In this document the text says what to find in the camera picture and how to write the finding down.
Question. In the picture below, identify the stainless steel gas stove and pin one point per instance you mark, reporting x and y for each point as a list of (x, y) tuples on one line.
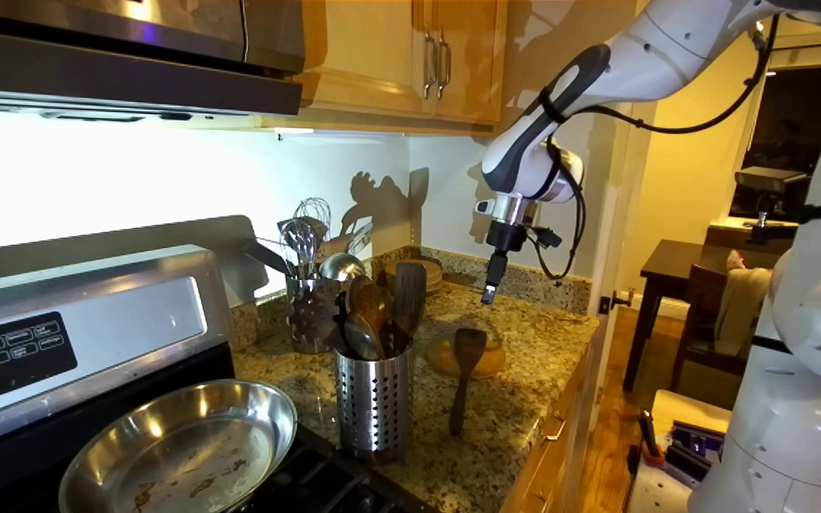
[(97, 333)]

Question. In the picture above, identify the wooden upper cabinet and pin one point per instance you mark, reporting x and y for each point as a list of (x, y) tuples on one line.
[(371, 58)]

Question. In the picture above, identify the wooden lower cabinet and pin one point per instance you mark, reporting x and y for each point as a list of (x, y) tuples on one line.
[(563, 428)]

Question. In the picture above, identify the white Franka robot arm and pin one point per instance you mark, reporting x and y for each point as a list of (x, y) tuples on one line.
[(811, 286)]

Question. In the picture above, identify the black camera on stand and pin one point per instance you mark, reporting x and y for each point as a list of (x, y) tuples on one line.
[(771, 179)]

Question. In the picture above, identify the dark metal spoon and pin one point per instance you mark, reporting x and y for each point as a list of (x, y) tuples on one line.
[(356, 338)]

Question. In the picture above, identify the beige cushion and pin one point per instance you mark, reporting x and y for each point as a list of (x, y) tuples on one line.
[(738, 303)]

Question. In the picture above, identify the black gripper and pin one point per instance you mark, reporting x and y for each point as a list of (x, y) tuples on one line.
[(509, 237)]

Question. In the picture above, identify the black slotted turner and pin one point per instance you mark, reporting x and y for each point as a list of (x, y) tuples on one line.
[(411, 300)]

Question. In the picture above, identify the steel frying pan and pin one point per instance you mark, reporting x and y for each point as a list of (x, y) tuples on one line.
[(184, 445)]

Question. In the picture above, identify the wooden cabinet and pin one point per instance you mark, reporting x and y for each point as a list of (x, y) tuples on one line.
[(371, 58), (563, 428)]

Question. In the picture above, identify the perforated steel utensil holder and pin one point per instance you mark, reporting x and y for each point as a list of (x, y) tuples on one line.
[(375, 404)]

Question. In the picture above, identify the steel ladle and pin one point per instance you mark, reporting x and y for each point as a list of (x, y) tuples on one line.
[(342, 268)]

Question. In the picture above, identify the brown wooden spoon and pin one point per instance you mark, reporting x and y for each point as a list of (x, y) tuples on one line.
[(371, 308)]

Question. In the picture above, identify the dark wooden side table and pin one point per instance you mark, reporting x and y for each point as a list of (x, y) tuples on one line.
[(663, 271)]

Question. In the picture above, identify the stainless steel microwave hood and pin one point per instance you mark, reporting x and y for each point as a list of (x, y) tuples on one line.
[(97, 48)]

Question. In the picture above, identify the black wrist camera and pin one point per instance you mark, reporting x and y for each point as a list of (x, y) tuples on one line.
[(546, 237)]

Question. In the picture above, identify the dark wooden spatula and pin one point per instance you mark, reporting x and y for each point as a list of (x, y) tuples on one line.
[(468, 347)]

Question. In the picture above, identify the stack of round wooden coasters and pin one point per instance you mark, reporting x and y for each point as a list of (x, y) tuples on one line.
[(426, 276)]

